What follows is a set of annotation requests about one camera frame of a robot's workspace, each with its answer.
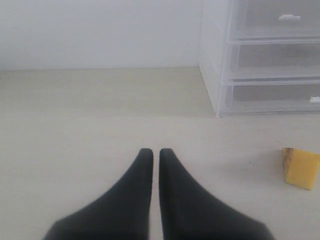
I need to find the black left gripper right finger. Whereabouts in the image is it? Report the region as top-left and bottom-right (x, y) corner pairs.
(158, 148), (274, 240)

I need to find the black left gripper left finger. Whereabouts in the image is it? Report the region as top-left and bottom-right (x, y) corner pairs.
(44, 148), (153, 240)

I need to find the yellow cheese wedge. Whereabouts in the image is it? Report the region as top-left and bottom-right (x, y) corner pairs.
(281, 147), (320, 191)

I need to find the clear bottom wide drawer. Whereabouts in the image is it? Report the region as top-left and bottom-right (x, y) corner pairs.
(223, 83), (320, 113)

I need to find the clear wide drawer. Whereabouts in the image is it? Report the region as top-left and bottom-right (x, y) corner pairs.
(223, 83), (320, 113)
(227, 42), (320, 79)

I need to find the white plastic drawer cabinet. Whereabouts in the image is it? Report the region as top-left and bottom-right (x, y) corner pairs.
(199, 0), (320, 117)

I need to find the clear middle wide drawer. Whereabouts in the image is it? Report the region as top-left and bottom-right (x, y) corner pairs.
(227, 42), (320, 79)

